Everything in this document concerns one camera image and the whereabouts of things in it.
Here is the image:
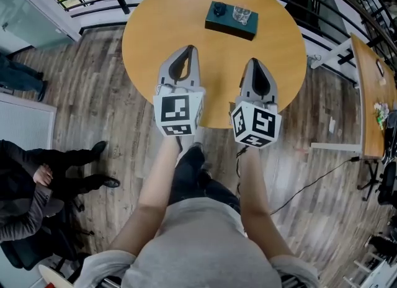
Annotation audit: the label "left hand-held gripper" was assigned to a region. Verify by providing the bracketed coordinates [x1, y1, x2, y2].
[153, 44, 205, 138]

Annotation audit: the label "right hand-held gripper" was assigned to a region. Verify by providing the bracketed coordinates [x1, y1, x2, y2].
[231, 58, 282, 148]

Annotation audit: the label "dark teal tray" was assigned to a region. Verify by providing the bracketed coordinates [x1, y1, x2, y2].
[204, 0, 259, 42]

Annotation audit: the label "clear glass cup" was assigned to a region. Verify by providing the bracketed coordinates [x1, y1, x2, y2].
[232, 4, 251, 25]

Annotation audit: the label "person's right forearm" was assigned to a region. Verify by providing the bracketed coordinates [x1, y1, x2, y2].
[238, 145, 294, 258]

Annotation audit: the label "person's left forearm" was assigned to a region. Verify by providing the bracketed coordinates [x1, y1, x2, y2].
[108, 136, 187, 253]

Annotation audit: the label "round wooden table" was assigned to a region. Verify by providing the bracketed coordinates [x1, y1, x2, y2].
[121, 0, 307, 129]

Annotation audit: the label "person's dark trousers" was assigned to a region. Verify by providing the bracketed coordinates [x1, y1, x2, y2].
[169, 142, 241, 216]

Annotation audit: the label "rectangular wooden desk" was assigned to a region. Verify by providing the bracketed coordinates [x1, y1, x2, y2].
[310, 32, 397, 161]

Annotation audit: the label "small flower bunch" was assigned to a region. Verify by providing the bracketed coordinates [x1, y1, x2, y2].
[373, 102, 390, 124]

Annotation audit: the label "black bag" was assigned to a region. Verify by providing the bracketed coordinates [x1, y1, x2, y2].
[381, 128, 397, 166]

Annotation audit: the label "black swivel chair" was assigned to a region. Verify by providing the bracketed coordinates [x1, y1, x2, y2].
[356, 159, 397, 207]

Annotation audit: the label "white panel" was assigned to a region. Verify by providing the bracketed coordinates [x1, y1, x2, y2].
[0, 100, 57, 151]

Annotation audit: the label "person's grey shirt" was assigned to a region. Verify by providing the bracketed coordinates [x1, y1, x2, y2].
[74, 196, 320, 288]

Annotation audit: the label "black office chair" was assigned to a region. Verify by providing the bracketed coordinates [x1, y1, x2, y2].
[0, 199, 94, 272]

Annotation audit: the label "small round white table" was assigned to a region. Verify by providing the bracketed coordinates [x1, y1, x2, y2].
[38, 264, 75, 288]

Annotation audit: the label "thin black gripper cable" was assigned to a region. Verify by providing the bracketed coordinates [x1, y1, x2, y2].
[235, 145, 249, 190]

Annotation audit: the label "black floor cable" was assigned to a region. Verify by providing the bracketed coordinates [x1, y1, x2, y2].
[269, 155, 361, 216]

